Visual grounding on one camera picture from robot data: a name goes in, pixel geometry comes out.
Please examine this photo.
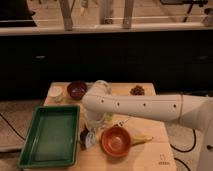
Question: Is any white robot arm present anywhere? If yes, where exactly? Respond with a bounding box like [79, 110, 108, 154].
[82, 80, 213, 171]

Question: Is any dark red bowl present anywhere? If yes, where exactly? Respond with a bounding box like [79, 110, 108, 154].
[67, 80, 87, 100]

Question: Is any metal spoon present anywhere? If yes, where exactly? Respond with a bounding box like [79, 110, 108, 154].
[114, 118, 131, 127]

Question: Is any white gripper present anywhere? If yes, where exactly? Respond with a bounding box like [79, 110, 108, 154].
[85, 110, 105, 130]

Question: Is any small white cup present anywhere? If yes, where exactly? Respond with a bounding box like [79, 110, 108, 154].
[48, 86, 63, 102]

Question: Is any black cable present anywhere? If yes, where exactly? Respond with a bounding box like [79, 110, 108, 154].
[169, 128, 198, 171]

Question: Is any orange bowl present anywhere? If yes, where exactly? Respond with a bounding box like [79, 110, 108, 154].
[100, 126, 132, 158]

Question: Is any white grey towel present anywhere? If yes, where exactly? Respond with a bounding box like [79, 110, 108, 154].
[80, 128, 96, 150]

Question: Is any brown pinecone object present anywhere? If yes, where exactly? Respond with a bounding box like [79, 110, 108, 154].
[130, 85, 145, 95]

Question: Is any light green object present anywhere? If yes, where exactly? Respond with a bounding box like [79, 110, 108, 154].
[105, 113, 114, 123]

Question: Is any green plastic tray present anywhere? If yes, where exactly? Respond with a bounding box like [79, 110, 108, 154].
[18, 105, 80, 169]

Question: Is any yellow banana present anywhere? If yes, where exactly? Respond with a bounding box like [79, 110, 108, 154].
[132, 135, 153, 145]

